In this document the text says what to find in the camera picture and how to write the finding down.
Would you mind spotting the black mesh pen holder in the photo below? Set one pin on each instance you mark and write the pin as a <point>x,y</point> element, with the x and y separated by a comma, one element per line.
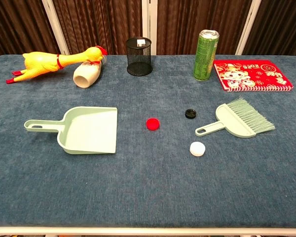
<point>139,60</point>

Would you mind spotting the white bottle cap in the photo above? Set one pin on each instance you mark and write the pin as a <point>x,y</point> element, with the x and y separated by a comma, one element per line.
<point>197,149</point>

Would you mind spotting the mint green plastic dustpan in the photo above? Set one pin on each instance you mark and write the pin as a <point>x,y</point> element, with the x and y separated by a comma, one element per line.
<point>88,130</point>

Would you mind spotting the mint green hand broom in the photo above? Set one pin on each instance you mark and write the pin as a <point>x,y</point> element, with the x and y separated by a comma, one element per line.
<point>233,121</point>

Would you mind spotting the white divider frame post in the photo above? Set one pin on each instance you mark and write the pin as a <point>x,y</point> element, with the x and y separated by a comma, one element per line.
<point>54,24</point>
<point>249,24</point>
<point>149,24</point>

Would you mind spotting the brown pleated divider panel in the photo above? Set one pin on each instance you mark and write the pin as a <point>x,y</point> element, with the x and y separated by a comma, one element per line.
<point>199,14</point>
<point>14,24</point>
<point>101,24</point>
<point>283,24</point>

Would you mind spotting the red bottle cap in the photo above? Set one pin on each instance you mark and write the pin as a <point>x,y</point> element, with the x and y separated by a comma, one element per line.
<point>153,124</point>

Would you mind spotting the white plastic bottle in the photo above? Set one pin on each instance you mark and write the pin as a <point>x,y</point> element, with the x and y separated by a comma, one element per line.
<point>86,77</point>

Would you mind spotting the red spiral cartoon notebook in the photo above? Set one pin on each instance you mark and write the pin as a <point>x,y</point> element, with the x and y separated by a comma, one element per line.
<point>259,74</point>

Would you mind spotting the yellow rubber chicken toy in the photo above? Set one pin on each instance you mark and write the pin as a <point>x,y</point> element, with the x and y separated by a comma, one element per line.
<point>42,64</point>

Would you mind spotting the blue fabric table cover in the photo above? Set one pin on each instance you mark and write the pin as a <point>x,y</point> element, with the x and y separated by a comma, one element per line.
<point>148,187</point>

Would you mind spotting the black bottle cap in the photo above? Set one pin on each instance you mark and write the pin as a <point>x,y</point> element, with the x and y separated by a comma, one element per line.
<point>190,114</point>

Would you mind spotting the white table frame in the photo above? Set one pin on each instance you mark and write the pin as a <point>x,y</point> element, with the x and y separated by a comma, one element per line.
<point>148,231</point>

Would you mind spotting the tall green drink can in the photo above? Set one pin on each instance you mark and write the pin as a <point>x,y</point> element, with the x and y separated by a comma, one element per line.
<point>204,59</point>

